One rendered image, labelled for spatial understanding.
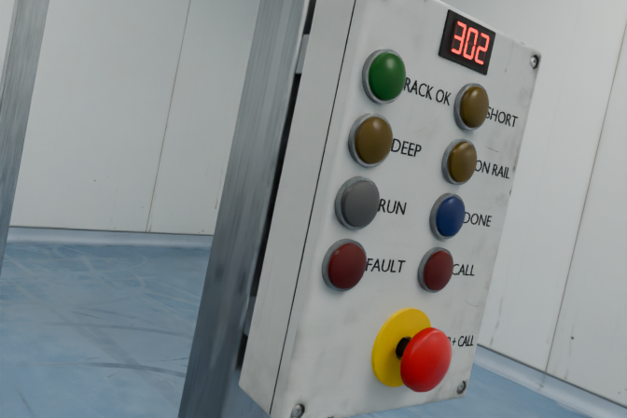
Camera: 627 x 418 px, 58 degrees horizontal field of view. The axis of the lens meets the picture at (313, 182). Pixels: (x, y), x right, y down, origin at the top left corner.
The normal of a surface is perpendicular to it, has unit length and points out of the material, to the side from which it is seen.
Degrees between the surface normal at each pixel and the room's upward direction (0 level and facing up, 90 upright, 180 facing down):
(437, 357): 85
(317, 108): 90
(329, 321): 90
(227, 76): 90
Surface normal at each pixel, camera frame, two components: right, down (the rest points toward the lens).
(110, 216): 0.70, 0.18
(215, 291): -0.78, -0.13
